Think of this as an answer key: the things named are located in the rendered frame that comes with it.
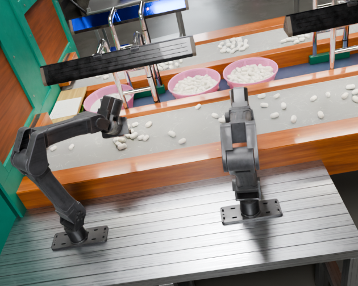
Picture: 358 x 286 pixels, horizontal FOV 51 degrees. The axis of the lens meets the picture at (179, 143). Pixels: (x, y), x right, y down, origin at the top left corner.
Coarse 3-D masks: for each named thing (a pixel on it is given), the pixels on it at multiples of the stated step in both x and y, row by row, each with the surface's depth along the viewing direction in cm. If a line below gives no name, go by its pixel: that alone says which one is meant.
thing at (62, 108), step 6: (60, 102) 193; (66, 102) 192; (72, 102) 191; (78, 102) 189; (54, 108) 190; (60, 108) 188; (66, 108) 187; (72, 108) 185; (54, 114) 185; (60, 114) 183; (66, 114) 182; (72, 114) 181
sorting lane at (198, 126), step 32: (256, 96) 167; (288, 96) 162; (320, 96) 157; (128, 128) 168; (160, 128) 163; (192, 128) 158; (256, 128) 149; (288, 128) 145; (64, 160) 159; (96, 160) 154
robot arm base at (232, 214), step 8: (248, 200) 119; (256, 200) 119; (264, 200) 127; (272, 200) 126; (224, 208) 127; (232, 208) 127; (240, 208) 123; (248, 208) 120; (256, 208) 120; (264, 208) 124; (272, 208) 123; (280, 208) 123; (224, 216) 125; (232, 216) 124; (240, 216) 123; (248, 216) 122; (256, 216) 122; (264, 216) 121; (272, 216) 121; (224, 224) 123
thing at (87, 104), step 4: (104, 88) 199; (108, 88) 200; (112, 88) 200; (116, 88) 199; (124, 88) 197; (128, 88) 195; (132, 88) 192; (96, 92) 198; (100, 92) 199; (104, 92) 200; (108, 92) 200; (112, 92) 200; (116, 92) 200; (88, 96) 194; (92, 96) 196; (96, 96) 198; (100, 96) 199; (132, 96) 185; (88, 100) 194; (92, 100) 196; (128, 100) 182; (132, 100) 188; (84, 104) 188; (88, 104) 193; (92, 104) 196; (128, 104) 184; (132, 104) 190; (88, 108) 191; (96, 112) 180
